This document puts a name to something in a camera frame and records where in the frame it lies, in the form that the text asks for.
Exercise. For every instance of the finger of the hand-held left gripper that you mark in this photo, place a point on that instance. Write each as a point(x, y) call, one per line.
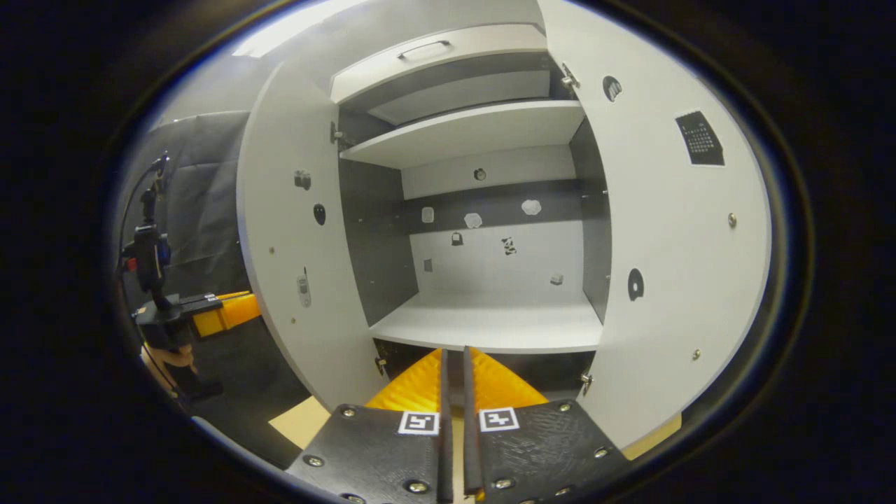
point(203, 303)
point(227, 315)

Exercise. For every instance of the metal door hinge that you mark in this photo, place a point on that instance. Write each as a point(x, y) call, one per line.
point(586, 381)
point(381, 365)
point(569, 77)
point(341, 136)

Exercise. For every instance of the ceiling light panel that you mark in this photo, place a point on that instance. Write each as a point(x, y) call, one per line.
point(294, 28)

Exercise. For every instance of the white cabinet door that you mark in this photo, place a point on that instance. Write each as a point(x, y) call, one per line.
point(294, 231)
point(672, 245)

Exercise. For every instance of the white double-door shoe cabinet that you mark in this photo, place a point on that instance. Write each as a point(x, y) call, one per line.
point(378, 245)

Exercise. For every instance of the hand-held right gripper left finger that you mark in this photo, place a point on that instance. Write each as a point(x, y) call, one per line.
point(446, 462)

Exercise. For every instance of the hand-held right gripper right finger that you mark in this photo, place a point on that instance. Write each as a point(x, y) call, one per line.
point(472, 455)

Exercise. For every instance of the black backdrop cloth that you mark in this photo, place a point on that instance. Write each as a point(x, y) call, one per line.
point(203, 210)

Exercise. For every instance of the white cabinet shelf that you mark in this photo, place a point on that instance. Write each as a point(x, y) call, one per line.
point(462, 133)
point(490, 322)

